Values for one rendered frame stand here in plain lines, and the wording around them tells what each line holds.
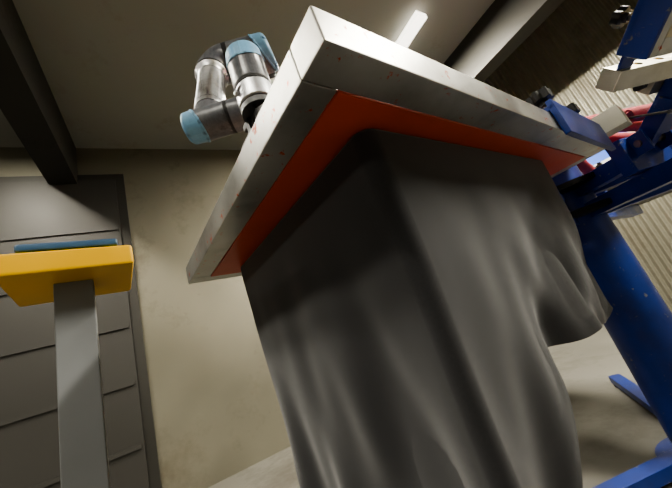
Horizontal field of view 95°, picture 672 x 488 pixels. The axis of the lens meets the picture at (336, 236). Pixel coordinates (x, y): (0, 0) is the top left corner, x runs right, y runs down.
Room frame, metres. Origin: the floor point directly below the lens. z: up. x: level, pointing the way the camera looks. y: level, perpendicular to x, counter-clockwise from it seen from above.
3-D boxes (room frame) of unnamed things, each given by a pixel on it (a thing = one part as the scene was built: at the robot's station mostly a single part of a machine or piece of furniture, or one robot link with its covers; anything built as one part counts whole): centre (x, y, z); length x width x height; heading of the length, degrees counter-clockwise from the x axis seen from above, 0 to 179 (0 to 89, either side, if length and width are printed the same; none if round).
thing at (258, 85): (0.49, 0.06, 1.22); 0.08 x 0.08 x 0.05
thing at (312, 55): (0.65, -0.16, 0.97); 0.79 x 0.58 x 0.04; 129
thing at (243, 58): (0.49, 0.06, 1.30); 0.09 x 0.08 x 0.11; 3
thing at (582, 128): (0.58, -0.52, 0.97); 0.30 x 0.05 x 0.07; 129
